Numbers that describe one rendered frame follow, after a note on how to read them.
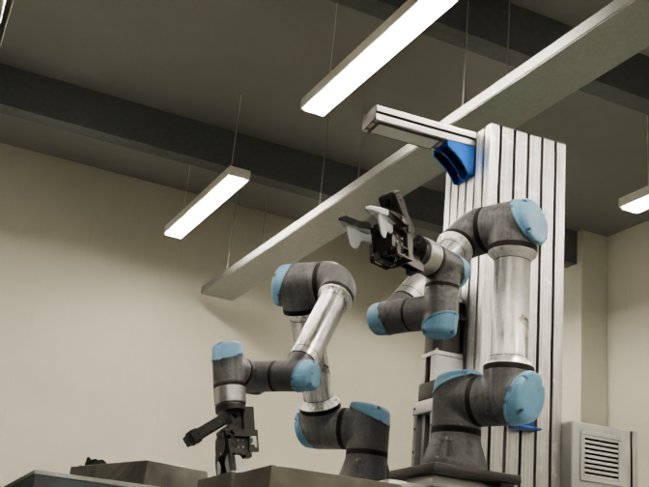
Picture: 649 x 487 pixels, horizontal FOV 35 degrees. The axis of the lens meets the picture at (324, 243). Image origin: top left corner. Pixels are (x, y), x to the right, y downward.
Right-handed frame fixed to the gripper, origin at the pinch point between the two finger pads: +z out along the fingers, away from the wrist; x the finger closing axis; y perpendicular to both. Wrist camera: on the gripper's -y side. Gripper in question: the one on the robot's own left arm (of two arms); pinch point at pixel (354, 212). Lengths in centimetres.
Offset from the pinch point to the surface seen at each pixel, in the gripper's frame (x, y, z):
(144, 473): 15, 55, 37
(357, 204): 269, -222, -332
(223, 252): 530, -309, -452
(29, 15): 402, -342, -150
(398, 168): 210, -214, -300
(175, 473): 13, 55, 31
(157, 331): 561, -225, -406
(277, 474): -33, 66, 55
